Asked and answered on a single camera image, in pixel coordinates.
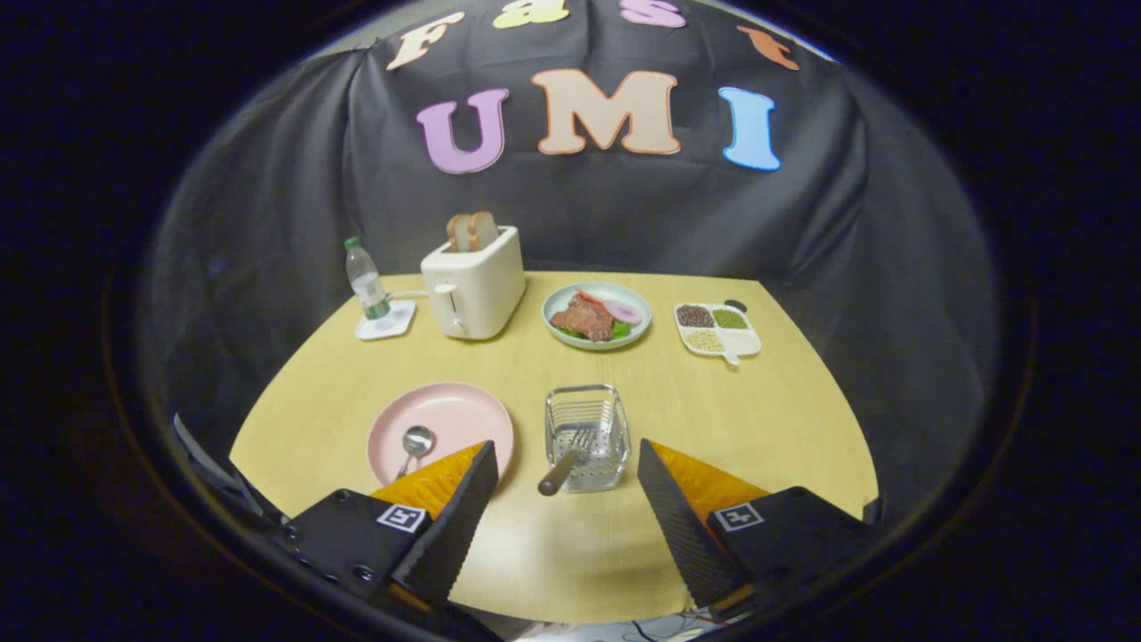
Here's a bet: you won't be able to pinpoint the spoon with wooden handle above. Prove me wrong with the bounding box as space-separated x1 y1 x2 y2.
392 425 436 482

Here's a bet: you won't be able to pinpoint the person's dark clothing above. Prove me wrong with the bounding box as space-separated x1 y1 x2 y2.
174 415 286 527

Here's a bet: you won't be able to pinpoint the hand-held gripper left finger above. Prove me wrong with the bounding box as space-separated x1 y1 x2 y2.
267 440 500 616

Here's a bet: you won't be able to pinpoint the white toaster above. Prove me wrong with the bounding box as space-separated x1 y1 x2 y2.
420 226 528 341

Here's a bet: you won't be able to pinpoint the clear plastic water bottle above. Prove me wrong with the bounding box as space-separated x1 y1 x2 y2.
344 236 393 322

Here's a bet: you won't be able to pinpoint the brown meat slices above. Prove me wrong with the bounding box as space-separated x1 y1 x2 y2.
549 294 616 342

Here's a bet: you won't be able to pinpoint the fork with wooden handle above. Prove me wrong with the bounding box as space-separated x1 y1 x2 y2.
538 426 596 497

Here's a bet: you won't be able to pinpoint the pink plate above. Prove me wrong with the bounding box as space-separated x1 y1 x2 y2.
367 382 515 488

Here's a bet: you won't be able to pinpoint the white divided tray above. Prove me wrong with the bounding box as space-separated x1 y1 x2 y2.
674 301 763 366

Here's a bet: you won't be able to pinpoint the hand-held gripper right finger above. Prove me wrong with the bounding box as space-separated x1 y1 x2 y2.
637 438 879 616

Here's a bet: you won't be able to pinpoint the white square coaster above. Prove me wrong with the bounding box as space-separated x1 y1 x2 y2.
355 300 417 342

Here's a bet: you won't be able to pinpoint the light green plate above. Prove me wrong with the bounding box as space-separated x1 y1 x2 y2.
542 282 653 351

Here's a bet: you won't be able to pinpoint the green lettuce leaf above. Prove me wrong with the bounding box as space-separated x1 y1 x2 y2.
557 319 634 342

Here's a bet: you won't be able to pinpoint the metal wire basket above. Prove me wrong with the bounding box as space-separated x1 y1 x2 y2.
545 384 632 493

